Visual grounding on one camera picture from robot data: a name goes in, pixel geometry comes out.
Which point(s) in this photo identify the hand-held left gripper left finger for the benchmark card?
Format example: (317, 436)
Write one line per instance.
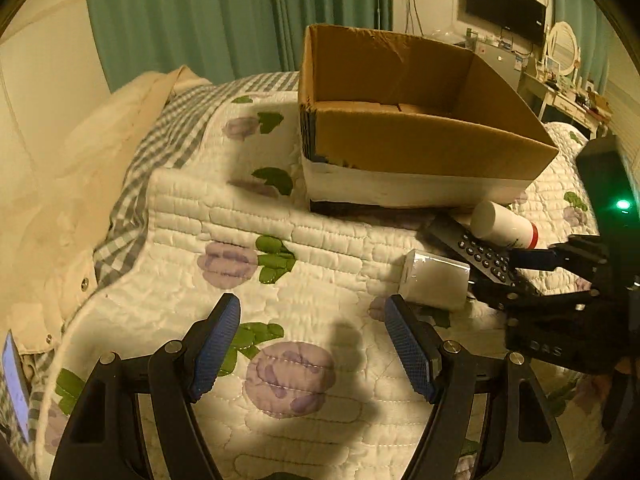
(216, 350)

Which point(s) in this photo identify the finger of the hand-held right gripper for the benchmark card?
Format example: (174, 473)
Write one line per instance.
(537, 259)
(500, 296)

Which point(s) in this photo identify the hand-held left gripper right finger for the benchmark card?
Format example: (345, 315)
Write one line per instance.
(411, 352)

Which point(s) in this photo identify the white bottle with red band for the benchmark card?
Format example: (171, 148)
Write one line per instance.
(502, 224)

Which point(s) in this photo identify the black remote control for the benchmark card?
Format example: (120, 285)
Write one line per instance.
(472, 250)

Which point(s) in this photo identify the white tissue roll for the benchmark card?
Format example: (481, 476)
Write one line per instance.
(435, 280)

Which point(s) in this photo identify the cardboard box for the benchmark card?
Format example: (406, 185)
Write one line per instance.
(400, 135)

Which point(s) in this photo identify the white floral quilt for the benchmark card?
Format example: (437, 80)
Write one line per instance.
(320, 270)

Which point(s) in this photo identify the white dressing table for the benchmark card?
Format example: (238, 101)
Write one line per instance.
(555, 95)

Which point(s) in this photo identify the grey small refrigerator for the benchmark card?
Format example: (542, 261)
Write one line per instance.
(495, 65)

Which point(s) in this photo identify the smartphone with lit screen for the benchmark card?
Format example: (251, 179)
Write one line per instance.
(15, 390)

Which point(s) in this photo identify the oval white vanity mirror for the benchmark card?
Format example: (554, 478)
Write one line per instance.
(564, 50)

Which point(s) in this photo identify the grey checked bed sheet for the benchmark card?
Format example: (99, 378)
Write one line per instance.
(165, 140)

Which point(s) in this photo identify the beige padded coat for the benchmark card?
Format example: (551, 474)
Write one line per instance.
(75, 185)

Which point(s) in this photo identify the green curtain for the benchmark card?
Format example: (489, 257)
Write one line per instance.
(595, 20)
(200, 15)

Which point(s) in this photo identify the beige padded headboard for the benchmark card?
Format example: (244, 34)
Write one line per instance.
(45, 70)

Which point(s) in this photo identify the black wall television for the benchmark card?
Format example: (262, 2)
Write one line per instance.
(505, 5)

